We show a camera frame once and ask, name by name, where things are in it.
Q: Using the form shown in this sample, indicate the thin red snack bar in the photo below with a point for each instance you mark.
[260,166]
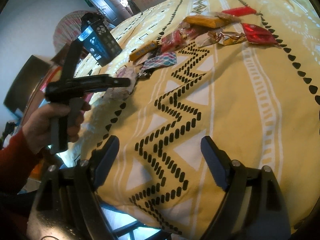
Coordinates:
[240,11]

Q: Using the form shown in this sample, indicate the red sleeve forearm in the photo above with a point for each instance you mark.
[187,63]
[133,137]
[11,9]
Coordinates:
[17,163]

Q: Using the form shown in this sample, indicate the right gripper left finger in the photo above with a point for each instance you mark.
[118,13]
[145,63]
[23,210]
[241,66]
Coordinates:
[66,206]

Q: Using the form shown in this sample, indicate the red clear wrapped snack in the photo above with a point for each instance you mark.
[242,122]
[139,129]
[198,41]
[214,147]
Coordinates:
[177,39]

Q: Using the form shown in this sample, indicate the rice cake clear bag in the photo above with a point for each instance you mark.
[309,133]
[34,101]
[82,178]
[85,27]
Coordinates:
[122,93]

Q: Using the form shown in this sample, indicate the teal pink patterned packet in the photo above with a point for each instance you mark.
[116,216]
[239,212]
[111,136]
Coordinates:
[165,60]

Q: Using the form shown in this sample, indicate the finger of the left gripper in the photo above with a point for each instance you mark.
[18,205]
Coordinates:
[116,82]

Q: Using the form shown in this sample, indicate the black television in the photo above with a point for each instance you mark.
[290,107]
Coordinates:
[24,84]

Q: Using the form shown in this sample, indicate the red snack packet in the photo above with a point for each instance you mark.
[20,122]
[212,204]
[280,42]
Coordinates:
[258,35]

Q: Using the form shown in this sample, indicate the person left hand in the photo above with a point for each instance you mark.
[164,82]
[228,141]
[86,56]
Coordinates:
[37,129]

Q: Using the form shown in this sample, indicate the tall black product box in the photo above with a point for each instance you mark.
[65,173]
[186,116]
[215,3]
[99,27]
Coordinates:
[97,39]

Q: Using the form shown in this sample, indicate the yellow patterned bed blanket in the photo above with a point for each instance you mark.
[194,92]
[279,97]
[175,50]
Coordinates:
[260,104]

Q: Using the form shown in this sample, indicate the long orange snack bar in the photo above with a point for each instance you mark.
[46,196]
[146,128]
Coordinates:
[139,52]

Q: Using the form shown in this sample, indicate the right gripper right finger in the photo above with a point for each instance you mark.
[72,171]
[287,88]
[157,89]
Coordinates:
[253,206]

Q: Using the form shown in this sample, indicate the black snack bar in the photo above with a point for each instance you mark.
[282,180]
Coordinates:
[145,73]

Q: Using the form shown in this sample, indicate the silver gold foil snack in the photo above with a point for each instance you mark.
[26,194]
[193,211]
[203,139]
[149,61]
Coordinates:
[224,38]

